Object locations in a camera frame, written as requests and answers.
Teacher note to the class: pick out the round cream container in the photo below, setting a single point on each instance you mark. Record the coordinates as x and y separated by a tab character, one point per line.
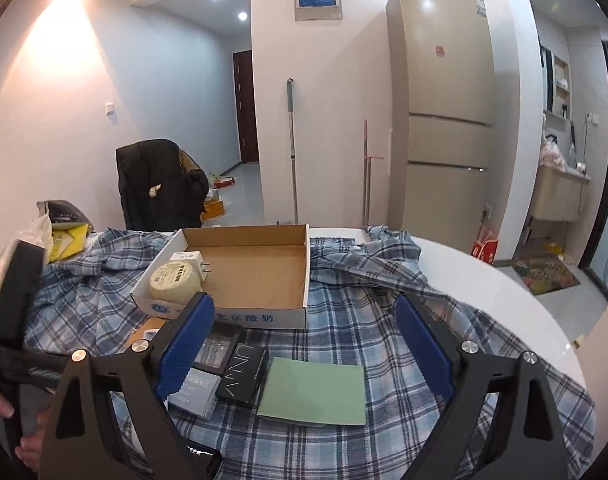
171	282

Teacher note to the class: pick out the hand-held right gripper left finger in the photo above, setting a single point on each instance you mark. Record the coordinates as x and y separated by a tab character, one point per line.
188	345

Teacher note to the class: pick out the white wall outlet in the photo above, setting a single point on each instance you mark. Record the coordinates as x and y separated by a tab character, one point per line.
592	119
486	212

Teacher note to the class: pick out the beige vanity cabinet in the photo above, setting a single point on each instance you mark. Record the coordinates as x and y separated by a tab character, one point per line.
554	195

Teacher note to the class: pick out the patterned floor mat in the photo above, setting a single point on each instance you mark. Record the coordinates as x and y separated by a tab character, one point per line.
546	275

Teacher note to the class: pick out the blue plaid shirt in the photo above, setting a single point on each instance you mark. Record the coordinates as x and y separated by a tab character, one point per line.
359	330

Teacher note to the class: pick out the white power adapter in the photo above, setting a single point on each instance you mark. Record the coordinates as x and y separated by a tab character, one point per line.
191	260

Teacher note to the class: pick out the long black printed box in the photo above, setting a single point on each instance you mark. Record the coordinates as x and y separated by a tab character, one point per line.
244	375

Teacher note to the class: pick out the grey pouch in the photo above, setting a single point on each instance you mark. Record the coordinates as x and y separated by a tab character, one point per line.
63	210

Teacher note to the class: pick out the red cardboard box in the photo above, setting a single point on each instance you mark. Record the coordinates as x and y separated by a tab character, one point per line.
486	252

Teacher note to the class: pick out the pink plastic bag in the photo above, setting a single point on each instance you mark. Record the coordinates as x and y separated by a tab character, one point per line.
554	155

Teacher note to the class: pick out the brown chair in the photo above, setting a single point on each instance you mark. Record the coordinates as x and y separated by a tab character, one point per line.
188	160

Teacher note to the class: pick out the yellow bag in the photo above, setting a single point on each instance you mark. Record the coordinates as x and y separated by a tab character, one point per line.
66	242

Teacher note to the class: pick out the small white box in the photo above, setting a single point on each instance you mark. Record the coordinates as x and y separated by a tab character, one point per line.
151	333

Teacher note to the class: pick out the wall mirror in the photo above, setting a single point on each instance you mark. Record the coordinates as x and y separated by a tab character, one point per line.
546	77

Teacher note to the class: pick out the yellow cardboard box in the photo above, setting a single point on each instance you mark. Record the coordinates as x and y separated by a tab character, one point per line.
213	207

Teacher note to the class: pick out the dark brown door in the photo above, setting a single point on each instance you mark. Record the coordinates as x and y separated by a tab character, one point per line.
246	110

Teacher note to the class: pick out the wall niche shelf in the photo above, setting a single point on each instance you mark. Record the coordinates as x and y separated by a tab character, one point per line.
563	85

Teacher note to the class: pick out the grey medicine box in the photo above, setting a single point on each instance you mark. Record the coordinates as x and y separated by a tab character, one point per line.
196	392

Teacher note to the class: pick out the red and white packet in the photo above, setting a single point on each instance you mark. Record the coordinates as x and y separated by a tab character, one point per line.
222	180

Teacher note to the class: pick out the shallow cardboard box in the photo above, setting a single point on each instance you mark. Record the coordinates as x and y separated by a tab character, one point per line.
254	270

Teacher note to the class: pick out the beige refrigerator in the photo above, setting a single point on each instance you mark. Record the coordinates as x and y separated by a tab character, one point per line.
444	110

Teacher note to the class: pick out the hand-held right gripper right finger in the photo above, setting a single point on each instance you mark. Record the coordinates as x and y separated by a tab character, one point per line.
424	345

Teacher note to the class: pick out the black frame display box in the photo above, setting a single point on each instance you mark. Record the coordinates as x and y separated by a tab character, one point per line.
218	347

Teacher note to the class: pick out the green notebook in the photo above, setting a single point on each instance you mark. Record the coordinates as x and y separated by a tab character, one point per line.
314	390

